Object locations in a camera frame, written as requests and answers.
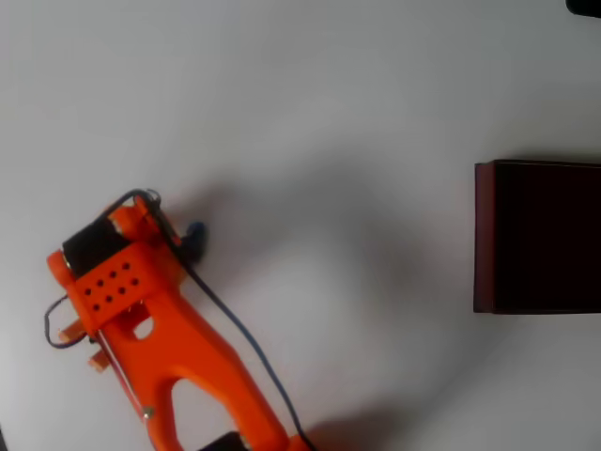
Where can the small blue object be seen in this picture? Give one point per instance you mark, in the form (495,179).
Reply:
(195,235)

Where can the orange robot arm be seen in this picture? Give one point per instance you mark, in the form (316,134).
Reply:
(155,329)

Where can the dark brown box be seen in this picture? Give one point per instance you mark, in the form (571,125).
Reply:
(540,239)

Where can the black object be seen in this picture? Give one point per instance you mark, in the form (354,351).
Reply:
(584,7)

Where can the orange camera mount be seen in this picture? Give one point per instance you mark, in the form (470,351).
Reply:
(77,332)

